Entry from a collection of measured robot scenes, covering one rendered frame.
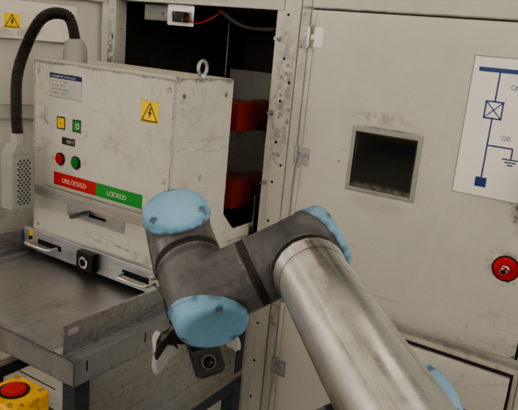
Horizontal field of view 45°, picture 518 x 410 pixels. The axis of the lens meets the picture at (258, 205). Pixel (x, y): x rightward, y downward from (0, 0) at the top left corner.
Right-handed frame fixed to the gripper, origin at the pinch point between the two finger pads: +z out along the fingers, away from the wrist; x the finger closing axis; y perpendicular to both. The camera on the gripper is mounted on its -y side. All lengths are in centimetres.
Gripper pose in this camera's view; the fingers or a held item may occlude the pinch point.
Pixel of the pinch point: (198, 365)
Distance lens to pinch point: 113.0
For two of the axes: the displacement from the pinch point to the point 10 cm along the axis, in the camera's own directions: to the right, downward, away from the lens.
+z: 0.1, 7.2, 7.0
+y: -3.2, -6.6, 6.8
